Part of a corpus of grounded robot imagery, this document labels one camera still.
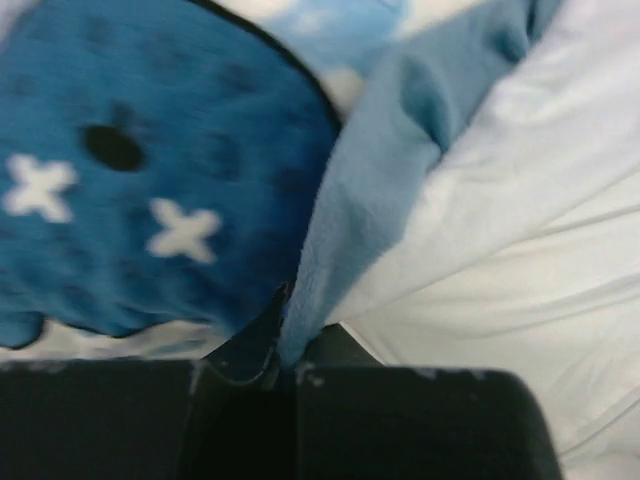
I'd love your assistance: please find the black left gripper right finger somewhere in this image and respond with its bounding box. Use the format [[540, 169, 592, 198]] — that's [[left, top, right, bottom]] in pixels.
[[299, 325, 383, 370]]

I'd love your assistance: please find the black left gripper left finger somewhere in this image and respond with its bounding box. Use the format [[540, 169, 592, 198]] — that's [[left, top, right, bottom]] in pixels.
[[205, 283, 290, 385]]

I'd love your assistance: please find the blue houndstooth pillowcase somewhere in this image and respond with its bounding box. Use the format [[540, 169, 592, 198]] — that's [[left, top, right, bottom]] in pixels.
[[0, 0, 640, 371]]

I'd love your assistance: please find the white pillow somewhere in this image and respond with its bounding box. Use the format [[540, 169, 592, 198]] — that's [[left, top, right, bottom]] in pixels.
[[339, 279, 640, 480]]

